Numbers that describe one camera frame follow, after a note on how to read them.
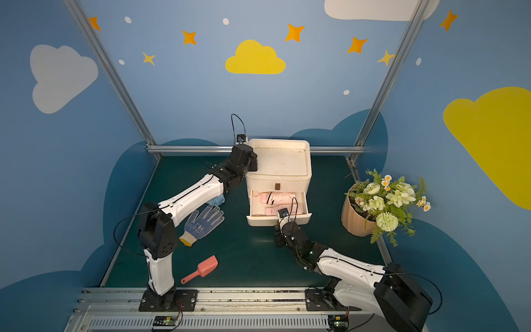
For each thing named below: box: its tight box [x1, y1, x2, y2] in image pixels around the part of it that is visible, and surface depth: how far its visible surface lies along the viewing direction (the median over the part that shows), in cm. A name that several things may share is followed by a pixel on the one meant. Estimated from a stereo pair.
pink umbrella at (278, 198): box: [260, 191, 298, 205], surface depth 92 cm
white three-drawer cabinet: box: [246, 138, 312, 213], surface depth 90 cm
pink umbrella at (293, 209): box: [265, 204, 304, 216], surface depth 89 cm
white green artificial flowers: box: [344, 168, 432, 247], surface depth 70 cm
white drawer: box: [246, 189, 313, 227], surface depth 92 cm
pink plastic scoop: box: [180, 254, 219, 285], surface depth 82 cm
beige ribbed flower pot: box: [340, 183, 377, 238], surface depth 82 cm
